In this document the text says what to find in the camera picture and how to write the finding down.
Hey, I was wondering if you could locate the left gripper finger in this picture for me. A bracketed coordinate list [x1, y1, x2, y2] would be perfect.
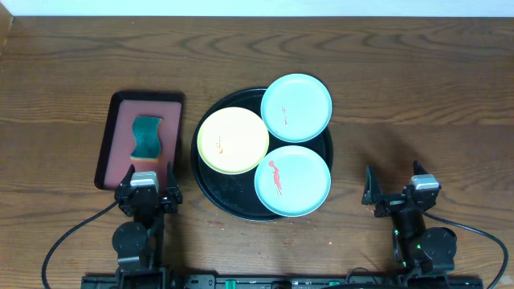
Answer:
[119, 165, 135, 188]
[166, 162, 179, 192]

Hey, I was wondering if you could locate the green yellow sponge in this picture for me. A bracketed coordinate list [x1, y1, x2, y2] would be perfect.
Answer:
[130, 116, 161, 160]

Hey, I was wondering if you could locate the yellow plate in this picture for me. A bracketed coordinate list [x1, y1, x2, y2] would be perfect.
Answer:
[197, 107, 270, 175]

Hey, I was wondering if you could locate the light blue plate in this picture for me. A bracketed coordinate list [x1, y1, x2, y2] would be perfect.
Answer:
[260, 73, 332, 143]
[254, 145, 331, 218]

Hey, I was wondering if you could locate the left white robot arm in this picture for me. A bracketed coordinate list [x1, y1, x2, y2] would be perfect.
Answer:
[112, 164, 183, 289]

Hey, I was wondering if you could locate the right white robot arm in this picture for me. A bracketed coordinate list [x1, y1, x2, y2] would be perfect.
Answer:
[361, 161, 457, 288]

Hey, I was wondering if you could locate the black rectangular red-lined tray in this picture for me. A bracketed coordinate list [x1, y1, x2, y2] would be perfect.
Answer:
[94, 90, 185, 192]

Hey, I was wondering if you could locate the round black serving tray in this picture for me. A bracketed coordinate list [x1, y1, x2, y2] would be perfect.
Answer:
[190, 88, 334, 222]

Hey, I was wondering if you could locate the left black cable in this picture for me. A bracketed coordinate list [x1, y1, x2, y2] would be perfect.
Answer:
[41, 200, 120, 289]

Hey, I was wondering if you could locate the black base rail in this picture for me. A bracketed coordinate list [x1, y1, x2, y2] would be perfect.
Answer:
[80, 273, 484, 289]

